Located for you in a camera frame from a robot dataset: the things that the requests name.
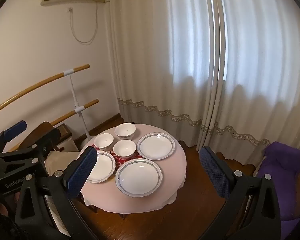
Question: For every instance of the large white bowl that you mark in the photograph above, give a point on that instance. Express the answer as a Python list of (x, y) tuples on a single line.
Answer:
[(125, 130)]

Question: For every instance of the person's left hand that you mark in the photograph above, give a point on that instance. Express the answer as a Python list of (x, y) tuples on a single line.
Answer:
[(2, 208)]

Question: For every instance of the long wooden barre rail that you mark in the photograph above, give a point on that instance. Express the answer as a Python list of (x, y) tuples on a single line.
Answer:
[(27, 87)]

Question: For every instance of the white tablecloth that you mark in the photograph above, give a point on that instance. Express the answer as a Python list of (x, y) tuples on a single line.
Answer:
[(172, 197)]

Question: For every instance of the wall power outlet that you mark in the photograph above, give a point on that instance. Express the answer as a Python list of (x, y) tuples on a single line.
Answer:
[(70, 10)]

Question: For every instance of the round table pink cloth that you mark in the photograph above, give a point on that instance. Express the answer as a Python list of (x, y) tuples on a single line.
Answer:
[(175, 170)]

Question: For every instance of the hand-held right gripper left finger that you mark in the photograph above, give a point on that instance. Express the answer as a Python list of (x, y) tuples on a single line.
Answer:
[(81, 172)]

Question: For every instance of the beige seat cushion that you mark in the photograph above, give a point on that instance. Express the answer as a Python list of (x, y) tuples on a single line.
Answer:
[(65, 155)]

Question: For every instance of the brown wooden chair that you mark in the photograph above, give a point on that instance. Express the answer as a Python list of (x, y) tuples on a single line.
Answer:
[(40, 132)]

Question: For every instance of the dark wooden stool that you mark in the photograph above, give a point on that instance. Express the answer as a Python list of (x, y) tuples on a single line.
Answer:
[(65, 130)]

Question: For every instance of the white plate grey rim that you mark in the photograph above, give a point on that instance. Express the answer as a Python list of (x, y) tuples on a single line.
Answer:
[(155, 146), (138, 177), (103, 167)]

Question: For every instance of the white barre stand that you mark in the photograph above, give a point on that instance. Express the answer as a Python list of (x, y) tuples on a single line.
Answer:
[(77, 105)]

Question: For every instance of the short wooden barre rail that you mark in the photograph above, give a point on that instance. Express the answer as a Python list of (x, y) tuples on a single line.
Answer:
[(72, 112)]

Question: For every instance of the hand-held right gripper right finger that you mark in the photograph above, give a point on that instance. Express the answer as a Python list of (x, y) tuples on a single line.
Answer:
[(215, 172)]

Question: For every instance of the purple covered sofa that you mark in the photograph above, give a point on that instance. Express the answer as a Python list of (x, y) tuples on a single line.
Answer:
[(285, 170)]

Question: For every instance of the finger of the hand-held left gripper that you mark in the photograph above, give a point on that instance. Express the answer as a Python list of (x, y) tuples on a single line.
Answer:
[(15, 128), (48, 137)]

